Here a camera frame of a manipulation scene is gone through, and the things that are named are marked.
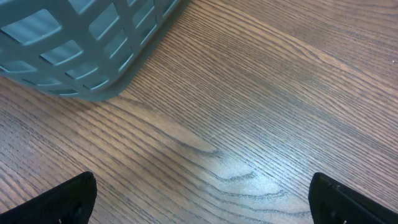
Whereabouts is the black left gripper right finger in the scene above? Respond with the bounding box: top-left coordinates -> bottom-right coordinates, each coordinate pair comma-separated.
308,172 -> 397,224

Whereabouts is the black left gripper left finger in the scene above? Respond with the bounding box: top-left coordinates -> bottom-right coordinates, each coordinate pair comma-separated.
1,172 -> 97,224

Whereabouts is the grey plastic shopping basket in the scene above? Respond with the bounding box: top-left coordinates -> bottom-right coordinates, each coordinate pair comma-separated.
1,0 -> 188,101

